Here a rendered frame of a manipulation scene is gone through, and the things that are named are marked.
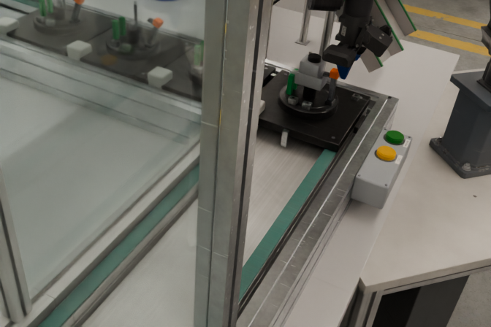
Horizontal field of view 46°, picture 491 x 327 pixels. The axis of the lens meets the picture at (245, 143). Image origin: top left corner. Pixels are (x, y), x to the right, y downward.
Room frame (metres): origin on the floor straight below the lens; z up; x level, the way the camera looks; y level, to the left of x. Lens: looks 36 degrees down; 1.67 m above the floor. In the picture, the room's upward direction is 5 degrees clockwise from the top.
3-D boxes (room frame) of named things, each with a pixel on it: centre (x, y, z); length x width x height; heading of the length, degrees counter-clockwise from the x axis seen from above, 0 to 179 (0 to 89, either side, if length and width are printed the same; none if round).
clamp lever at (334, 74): (1.14, -0.18, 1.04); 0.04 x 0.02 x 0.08; 66
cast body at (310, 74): (1.16, -0.13, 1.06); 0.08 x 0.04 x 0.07; 67
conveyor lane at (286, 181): (0.89, 0.01, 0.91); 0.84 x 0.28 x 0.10; 156
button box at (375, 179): (0.99, -0.30, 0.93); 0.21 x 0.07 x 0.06; 156
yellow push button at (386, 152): (0.99, -0.30, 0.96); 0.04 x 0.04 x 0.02
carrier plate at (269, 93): (1.16, -0.14, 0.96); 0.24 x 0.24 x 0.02; 66
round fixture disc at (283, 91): (1.16, -0.14, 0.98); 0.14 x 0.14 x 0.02
